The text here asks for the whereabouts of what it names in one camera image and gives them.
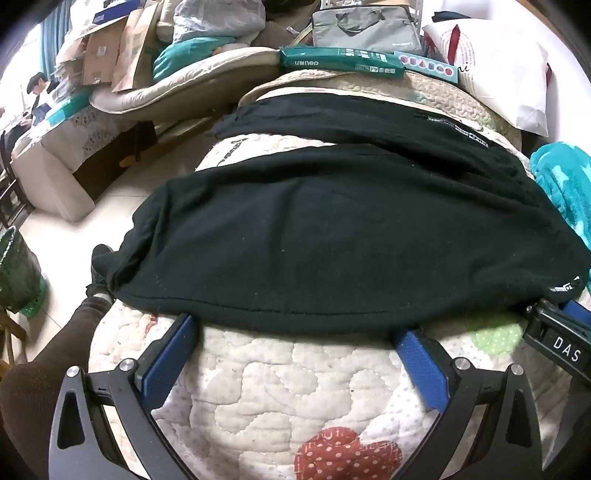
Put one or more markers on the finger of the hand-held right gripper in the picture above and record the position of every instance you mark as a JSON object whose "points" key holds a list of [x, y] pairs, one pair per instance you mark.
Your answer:
{"points": [[554, 339]]}

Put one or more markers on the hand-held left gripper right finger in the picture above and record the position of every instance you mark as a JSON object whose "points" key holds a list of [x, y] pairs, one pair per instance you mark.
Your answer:
{"points": [[418, 360]]}

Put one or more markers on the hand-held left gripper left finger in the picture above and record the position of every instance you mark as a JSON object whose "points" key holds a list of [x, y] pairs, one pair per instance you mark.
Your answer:
{"points": [[173, 355]]}

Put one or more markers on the black pants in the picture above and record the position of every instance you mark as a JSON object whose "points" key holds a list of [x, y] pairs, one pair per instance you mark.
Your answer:
{"points": [[323, 221]]}

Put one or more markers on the quilted patchwork blanket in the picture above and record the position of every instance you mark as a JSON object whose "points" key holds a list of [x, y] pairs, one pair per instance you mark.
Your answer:
{"points": [[258, 392]]}

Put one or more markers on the teal star blanket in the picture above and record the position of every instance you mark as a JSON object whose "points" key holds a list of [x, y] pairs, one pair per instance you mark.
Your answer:
{"points": [[568, 180]]}

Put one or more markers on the green mesh wastebasket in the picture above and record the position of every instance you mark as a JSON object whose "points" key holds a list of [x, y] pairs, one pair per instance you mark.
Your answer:
{"points": [[18, 272]]}

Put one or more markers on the wooden chair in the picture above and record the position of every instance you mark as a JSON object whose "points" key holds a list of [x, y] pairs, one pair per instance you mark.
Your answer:
{"points": [[9, 184]]}

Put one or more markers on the sofa with patterned cover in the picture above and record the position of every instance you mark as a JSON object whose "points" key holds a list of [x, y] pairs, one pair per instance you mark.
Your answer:
{"points": [[69, 138]]}

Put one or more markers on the white paper bag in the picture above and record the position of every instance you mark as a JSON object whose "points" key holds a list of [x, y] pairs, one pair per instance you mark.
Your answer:
{"points": [[498, 74]]}

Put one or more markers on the beige padded cushion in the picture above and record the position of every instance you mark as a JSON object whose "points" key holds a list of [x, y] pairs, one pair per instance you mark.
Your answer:
{"points": [[207, 69]]}

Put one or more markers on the light blue flat box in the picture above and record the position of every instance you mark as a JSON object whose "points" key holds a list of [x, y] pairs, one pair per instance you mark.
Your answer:
{"points": [[427, 64]]}

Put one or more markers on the teal cloth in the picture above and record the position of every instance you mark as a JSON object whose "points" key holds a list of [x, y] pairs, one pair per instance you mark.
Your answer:
{"points": [[184, 55]]}

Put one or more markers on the brown paper bag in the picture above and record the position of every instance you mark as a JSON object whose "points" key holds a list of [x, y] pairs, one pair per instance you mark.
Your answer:
{"points": [[136, 50]]}

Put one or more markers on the brown cardboard box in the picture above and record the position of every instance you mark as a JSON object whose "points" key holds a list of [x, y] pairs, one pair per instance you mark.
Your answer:
{"points": [[104, 53]]}

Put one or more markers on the green paper ream package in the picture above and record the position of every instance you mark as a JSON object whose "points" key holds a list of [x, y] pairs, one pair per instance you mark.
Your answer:
{"points": [[332, 59]]}

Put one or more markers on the blue curtain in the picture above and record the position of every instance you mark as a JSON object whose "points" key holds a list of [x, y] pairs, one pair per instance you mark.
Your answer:
{"points": [[46, 46]]}

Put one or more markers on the grey fabric bag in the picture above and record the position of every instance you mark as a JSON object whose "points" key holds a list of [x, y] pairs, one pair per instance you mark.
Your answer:
{"points": [[364, 27]]}

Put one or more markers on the grey plastic bag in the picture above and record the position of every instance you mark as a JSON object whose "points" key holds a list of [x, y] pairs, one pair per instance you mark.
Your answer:
{"points": [[217, 18]]}

